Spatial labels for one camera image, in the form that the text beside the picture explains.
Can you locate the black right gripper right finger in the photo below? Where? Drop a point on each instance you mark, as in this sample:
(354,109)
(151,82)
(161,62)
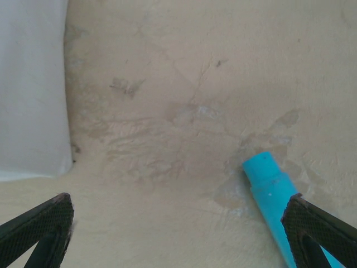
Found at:
(315,237)

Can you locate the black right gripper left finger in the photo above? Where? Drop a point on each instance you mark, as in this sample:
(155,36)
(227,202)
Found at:
(36,237)

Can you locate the white fabric compartment organizer box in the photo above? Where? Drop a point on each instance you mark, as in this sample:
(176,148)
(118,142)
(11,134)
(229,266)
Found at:
(28,83)

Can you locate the turquoise cylinder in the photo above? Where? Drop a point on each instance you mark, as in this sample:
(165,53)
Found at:
(265,178)

